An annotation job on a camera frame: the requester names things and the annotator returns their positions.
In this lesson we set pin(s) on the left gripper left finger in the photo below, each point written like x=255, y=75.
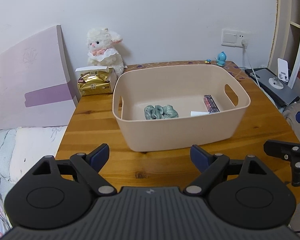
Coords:
x=55, y=193

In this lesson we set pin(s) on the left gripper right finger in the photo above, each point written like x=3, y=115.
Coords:
x=244, y=193

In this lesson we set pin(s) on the small colourful patterned box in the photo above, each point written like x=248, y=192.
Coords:
x=210, y=104

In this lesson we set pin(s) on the white slim carton box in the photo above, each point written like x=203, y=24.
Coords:
x=198, y=113

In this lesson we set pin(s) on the green hair scrunchie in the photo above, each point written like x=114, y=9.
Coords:
x=160, y=112

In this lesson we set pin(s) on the grey laptop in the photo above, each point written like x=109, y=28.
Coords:
x=282, y=97

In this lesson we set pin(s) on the white phone stand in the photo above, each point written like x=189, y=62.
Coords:
x=282, y=75

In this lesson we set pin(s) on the blue bird figurine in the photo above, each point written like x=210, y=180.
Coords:
x=221, y=59

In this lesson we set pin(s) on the pink purple headboard panel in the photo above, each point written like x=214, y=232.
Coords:
x=35, y=85

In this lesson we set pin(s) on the gold foil snack box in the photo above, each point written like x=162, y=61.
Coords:
x=94, y=80

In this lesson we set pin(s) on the beige plastic storage basket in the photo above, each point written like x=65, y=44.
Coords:
x=182, y=87

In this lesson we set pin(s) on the white plush lamb toy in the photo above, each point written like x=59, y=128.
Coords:
x=101, y=49

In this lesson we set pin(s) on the white shelf frame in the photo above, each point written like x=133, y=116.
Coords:
x=286, y=42

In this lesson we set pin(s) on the white wall switch socket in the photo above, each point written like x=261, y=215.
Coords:
x=235, y=38

